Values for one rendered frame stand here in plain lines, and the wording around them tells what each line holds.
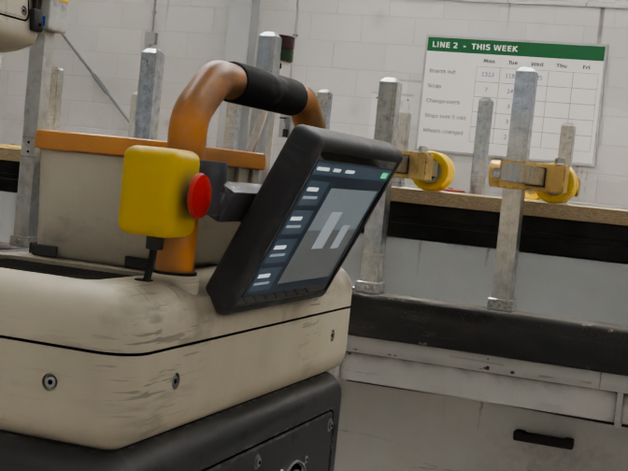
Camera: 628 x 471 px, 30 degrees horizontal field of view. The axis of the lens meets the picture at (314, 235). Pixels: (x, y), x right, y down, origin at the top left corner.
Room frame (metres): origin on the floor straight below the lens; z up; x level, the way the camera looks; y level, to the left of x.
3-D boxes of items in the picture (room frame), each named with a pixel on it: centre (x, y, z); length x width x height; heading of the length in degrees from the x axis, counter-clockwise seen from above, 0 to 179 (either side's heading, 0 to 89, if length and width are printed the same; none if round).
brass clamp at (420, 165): (2.18, -0.14, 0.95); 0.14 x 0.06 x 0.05; 70
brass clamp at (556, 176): (2.10, -0.37, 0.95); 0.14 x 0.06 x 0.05; 70
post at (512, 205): (2.11, -0.35, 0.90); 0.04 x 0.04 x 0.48; 70
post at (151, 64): (2.36, 0.36, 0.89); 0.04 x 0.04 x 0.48; 70
